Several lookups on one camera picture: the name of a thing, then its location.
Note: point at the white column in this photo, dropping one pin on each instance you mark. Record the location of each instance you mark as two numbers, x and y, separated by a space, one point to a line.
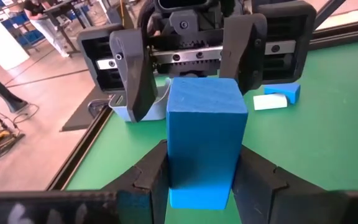
2 40

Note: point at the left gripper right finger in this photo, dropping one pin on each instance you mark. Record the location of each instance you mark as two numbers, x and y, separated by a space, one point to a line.
291 205

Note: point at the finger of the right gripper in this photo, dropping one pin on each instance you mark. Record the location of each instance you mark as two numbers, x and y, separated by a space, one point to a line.
244 53
135 74

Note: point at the green table mat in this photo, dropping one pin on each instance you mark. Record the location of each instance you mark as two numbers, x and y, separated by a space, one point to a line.
322 124

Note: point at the black stand leg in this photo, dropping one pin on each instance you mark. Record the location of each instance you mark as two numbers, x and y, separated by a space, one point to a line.
2 90

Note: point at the black desk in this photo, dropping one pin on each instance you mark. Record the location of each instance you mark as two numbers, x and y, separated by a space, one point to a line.
65 14

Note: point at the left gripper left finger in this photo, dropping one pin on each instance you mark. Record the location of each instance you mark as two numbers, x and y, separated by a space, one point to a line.
73 208

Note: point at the blue-grey plastic bin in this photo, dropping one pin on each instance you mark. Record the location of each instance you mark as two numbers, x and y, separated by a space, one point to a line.
160 107

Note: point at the blue wooden block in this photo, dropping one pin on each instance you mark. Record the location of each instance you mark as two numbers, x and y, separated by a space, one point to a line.
286 88
204 130

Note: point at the person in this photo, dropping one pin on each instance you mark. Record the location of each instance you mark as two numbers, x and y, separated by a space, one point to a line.
47 25

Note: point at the mint wooden block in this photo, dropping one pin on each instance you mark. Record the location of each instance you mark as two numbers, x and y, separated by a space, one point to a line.
270 101

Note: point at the blue storage bin rack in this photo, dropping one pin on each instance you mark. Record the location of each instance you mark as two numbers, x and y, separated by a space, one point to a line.
26 35

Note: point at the black aluminium table frame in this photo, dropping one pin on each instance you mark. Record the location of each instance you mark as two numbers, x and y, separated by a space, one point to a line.
79 152

